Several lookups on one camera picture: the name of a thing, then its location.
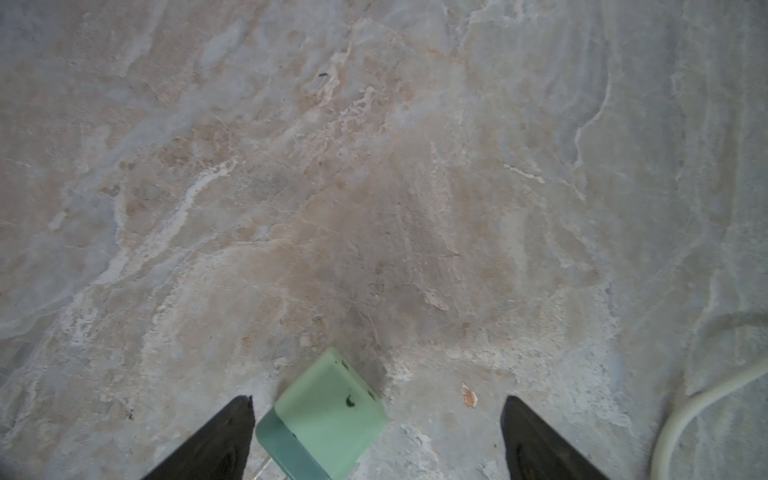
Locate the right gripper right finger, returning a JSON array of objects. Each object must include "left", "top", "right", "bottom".
[{"left": 500, "top": 396, "right": 607, "bottom": 480}]

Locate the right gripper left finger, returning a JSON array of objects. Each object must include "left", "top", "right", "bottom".
[{"left": 143, "top": 395, "right": 255, "bottom": 480}]

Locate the green plug adapter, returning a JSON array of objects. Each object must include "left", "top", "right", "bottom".
[{"left": 255, "top": 347, "right": 388, "bottom": 479}]

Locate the power strip white cable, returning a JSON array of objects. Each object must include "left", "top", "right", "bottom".
[{"left": 649, "top": 353, "right": 768, "bottom": 480}]

